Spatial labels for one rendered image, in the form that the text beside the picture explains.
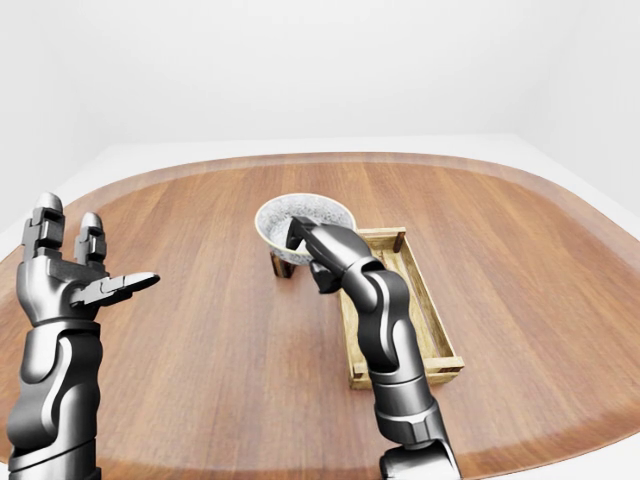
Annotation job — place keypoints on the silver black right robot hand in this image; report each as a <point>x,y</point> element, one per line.
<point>332,250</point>

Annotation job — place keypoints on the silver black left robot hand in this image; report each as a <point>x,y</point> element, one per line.
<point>47,282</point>

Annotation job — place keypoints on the grey patterned bowl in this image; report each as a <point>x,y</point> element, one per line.
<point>290,225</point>

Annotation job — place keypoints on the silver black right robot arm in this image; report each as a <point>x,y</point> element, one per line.
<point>395,350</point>

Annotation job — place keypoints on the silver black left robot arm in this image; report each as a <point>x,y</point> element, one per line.
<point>52,395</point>

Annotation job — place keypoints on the wooden slat tray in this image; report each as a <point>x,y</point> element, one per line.
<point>425,320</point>

